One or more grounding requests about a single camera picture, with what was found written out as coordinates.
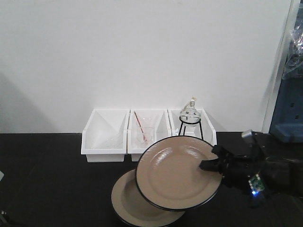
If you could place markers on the white storage bin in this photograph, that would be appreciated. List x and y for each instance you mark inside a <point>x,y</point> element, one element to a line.
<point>160,120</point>
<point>209,132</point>
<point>104,138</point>

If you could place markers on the right white storage bin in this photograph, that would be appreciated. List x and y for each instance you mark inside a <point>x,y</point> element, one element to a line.
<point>209,132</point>

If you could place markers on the clear plastic bag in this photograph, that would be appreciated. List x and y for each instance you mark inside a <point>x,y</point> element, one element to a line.
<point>294,64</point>

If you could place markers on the left white storage bin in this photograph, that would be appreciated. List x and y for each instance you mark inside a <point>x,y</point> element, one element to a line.
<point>104,138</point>

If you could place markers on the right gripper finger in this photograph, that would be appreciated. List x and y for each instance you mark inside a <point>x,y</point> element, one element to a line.
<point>220,151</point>
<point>213,165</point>

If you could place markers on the clear glass beaker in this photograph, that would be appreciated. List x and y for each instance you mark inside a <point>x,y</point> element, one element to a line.
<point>145,132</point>

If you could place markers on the middle white storage bin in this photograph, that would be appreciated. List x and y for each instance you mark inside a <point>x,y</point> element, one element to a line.
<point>160,120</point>

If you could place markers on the beige plate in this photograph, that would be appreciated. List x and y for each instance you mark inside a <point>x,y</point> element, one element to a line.
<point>134,210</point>
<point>168,175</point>

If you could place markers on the blue pegboard drying rack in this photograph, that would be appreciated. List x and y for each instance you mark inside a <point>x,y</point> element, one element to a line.
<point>287,120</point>

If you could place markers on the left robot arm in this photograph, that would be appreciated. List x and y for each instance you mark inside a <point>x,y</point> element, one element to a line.
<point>3,221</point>

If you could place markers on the red glass stirring rod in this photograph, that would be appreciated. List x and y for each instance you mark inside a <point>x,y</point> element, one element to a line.
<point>141,128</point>

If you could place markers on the black wire tripod stand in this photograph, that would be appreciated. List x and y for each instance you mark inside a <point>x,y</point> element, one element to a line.
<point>182,128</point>

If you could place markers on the glass alcohol lamp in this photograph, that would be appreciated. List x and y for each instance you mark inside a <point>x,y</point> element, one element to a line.
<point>189,115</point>

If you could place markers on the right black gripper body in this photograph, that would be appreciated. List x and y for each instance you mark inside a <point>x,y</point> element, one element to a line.
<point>242,172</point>

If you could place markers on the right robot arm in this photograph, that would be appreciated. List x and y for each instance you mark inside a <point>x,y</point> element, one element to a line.
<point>279,174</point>

